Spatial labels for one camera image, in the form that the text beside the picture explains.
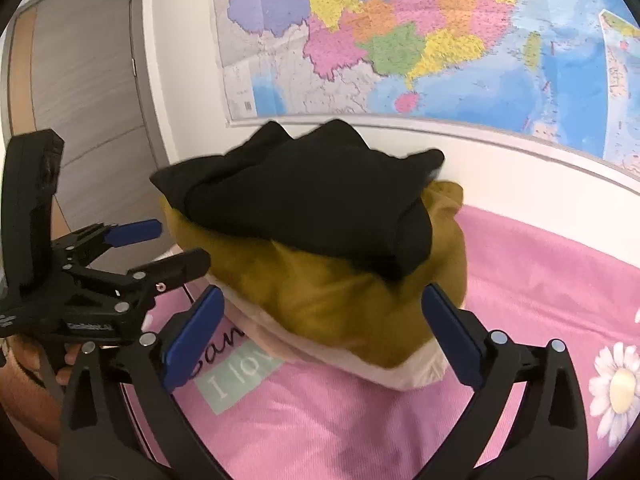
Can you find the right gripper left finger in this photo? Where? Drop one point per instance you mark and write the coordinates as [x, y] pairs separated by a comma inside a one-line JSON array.
[[98, 441]]

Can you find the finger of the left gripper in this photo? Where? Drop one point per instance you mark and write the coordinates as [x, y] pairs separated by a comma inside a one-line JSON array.
[[133, 233], [172, 272]]

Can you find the black coat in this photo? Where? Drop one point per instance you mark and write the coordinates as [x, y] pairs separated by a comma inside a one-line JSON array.
[[325, 192]]

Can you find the person's left hand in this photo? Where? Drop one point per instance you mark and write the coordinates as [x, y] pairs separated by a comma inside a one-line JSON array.
[[32, 357]]

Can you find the white folded garment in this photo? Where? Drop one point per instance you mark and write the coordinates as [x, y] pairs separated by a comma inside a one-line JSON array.
[[419, 371]]

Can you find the grey door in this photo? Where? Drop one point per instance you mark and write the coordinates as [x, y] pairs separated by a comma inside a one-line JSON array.
[[78, 67]]

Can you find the mustard yellow folded garment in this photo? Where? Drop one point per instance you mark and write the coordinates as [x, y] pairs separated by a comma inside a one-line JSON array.
[[326, 300]]

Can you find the colourful wall map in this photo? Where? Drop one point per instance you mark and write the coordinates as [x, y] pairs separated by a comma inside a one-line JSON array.
[[562, 71]]

